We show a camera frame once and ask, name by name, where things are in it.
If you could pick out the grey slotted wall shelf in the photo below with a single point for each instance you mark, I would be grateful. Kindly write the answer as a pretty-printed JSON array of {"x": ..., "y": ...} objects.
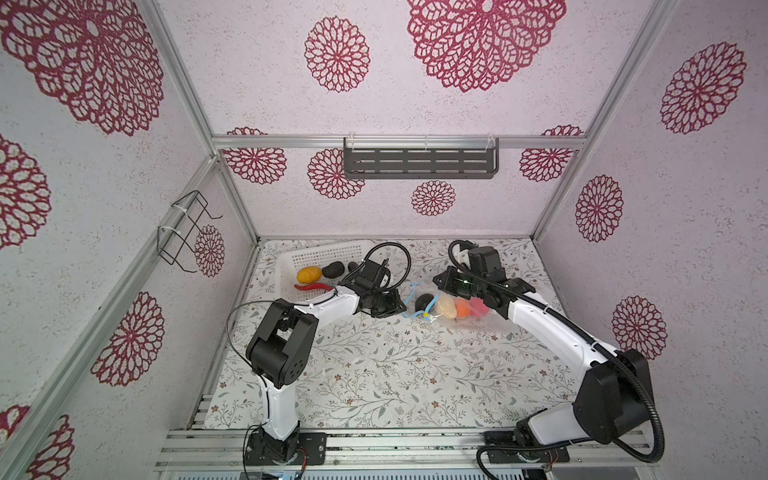
[{"x": 423, "y": 163}]

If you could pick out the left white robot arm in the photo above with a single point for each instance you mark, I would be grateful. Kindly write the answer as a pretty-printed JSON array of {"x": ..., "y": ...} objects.
[{"x": 280, "y": 349}]

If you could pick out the yellow toy potato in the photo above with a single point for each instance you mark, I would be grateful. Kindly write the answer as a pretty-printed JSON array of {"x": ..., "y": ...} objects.
[{"x": 309, "y": 275}]

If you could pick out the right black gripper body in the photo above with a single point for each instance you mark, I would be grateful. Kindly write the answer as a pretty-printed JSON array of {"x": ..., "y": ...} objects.
[{"x": 463, "y": 284}]

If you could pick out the clear zip top bag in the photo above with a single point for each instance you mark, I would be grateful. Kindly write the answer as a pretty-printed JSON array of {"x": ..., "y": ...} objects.
[{"x": 492, "y": 323}]

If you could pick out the dark oval toy avocado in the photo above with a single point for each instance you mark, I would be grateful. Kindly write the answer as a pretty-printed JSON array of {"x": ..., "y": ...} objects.
[{"x": 424, "y": 302}]

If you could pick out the white perforated plastic basket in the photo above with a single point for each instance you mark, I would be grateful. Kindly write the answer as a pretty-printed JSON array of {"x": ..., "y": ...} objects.
[{"x": 289, "y": 264}]

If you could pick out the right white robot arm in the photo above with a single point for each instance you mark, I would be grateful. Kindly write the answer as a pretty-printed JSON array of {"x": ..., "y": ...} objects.
[{"x": 614, "y": 391}]

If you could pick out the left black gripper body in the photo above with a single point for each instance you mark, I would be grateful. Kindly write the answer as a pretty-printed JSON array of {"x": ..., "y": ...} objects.
[{"x": 385, "y": 304}]

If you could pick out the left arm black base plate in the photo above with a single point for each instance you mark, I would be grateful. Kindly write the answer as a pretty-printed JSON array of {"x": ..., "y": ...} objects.
[{"x": 299, "y": 449}]

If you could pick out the black textured toy ball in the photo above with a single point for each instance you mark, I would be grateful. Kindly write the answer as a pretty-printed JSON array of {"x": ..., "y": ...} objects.
[{"x": 333, "y": 270}]

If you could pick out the black wire wall rack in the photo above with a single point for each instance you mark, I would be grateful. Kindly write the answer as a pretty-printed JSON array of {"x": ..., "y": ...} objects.
[{"x": 173, "y": 240}]

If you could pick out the red toy chili pepper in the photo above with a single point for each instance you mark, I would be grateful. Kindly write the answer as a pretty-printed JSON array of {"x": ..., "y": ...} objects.
[{"x": 313, "y": 287}]

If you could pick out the pink red toy ball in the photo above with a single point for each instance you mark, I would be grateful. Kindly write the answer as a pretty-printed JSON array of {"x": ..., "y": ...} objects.
[{"x": 478, "y": 308}]

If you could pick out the orange toy fruit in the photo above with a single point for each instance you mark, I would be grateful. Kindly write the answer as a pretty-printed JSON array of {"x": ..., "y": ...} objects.
[{"x": 462, "y": 307}]

